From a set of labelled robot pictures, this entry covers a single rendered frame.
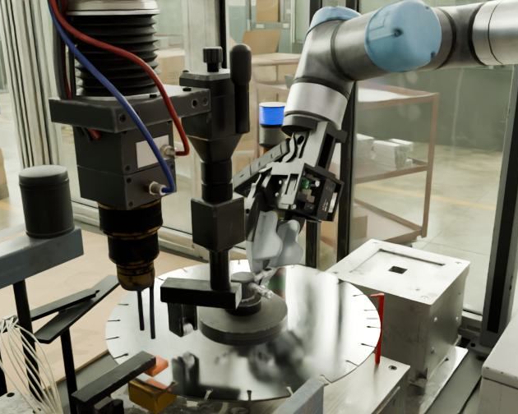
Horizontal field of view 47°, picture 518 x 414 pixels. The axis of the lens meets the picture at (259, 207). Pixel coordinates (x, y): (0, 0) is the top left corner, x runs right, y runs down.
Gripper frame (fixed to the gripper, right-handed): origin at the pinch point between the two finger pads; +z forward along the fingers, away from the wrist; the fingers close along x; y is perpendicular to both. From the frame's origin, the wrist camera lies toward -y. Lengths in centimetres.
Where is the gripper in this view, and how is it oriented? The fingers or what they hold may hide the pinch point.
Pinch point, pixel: (256, 274)
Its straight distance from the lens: 76.4
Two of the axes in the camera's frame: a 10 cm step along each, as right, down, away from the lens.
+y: 6.1, 0.6, -7.9
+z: -2.8, 9.5, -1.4
